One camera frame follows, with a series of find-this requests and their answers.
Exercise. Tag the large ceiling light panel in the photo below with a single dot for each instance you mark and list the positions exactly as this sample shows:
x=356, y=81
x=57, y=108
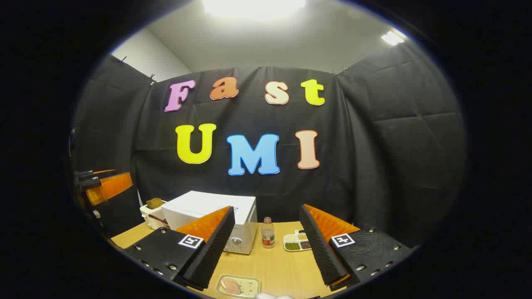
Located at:
x=253, y=7

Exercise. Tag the white divided dish of beans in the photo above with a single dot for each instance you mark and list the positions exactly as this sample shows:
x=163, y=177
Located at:
x=296, y=243

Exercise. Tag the cream perforated tray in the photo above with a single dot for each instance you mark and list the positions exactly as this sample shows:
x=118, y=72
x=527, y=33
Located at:
x=249, y=285

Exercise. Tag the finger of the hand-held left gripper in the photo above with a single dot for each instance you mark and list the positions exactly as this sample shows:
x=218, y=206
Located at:
x=112, y=187
x=104, y=171

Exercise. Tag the clear bottle red label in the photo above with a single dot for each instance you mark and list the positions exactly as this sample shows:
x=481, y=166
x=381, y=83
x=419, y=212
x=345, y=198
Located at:
x=268, y=236

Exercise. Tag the black backdrop cloth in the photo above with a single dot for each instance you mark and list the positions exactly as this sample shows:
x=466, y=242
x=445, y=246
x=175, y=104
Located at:
x=374, y=145

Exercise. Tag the white toaster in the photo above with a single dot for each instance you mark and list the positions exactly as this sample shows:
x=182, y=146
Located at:
x=151, y=218

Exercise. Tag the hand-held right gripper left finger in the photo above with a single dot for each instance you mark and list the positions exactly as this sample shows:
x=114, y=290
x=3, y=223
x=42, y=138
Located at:
x=214, y=245

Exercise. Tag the white microwave oven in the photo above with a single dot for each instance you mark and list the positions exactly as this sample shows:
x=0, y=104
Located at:
x=195, y=205

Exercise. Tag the pink food piece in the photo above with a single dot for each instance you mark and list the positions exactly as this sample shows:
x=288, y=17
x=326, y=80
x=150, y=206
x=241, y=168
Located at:
x=230, y=285

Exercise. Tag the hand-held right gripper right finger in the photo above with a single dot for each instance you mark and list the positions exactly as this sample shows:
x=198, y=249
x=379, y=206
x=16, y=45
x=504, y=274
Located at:
x=318, y=245

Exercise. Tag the small ceiling light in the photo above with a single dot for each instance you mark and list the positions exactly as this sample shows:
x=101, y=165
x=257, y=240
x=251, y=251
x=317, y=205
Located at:
x=392, y=38

